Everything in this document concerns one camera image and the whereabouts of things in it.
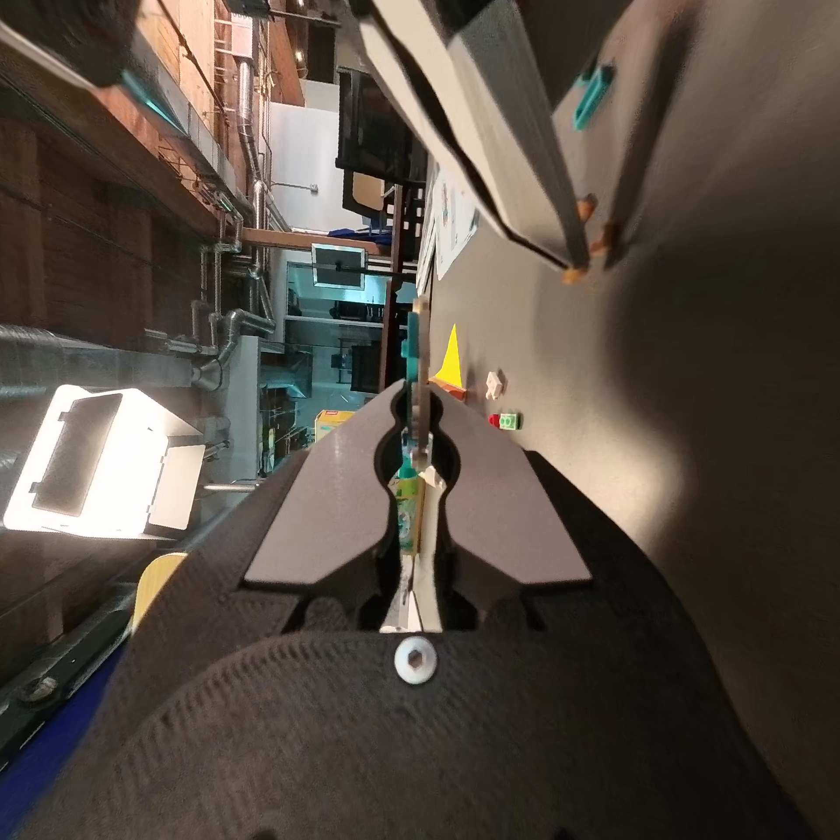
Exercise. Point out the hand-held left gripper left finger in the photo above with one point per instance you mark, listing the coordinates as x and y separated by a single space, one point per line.
321 518

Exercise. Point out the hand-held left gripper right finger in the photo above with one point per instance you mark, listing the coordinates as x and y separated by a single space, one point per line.
518 525

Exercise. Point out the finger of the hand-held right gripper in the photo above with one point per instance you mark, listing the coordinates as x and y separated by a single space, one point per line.
512 131
410 105

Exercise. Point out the orange curved tile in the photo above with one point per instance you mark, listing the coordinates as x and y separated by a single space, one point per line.
607 241
573 275

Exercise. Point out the round white brick plate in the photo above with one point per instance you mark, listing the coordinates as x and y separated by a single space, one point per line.
424 341

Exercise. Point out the yellow toy set box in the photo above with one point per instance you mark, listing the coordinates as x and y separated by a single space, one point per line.
331 425

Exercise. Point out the black office chair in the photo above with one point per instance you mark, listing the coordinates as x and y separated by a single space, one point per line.
374 124

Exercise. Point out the teal flat tile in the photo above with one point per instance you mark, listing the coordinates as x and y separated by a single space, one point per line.
584 115

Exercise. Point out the green small brick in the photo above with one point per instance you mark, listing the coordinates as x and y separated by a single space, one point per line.
510 421

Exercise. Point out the open instruction booklet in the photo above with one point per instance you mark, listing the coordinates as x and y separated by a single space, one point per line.
459 223

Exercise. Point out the small orange tile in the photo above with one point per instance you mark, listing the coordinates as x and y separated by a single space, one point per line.
589 207

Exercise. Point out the white small brick piece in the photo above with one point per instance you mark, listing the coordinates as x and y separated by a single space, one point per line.
495 386

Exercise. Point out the white lamp light panel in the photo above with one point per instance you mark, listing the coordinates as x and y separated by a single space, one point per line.
177 479

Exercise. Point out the yellow paper note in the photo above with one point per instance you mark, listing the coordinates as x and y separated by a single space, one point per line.
451 367

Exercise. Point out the black panel on stand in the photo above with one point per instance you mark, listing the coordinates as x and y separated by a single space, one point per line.
338 266

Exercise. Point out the long wooden table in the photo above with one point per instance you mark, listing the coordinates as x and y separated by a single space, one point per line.
394 295

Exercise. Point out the grey pipe cluster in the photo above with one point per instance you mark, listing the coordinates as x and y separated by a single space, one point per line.
229 328

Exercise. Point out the slim silver duct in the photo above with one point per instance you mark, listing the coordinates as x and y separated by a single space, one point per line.
246 131

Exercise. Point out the silver ventilation duct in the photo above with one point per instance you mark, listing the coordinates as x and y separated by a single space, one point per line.
98 361

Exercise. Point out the black metal rail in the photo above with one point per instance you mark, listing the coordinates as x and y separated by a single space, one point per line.
59 669

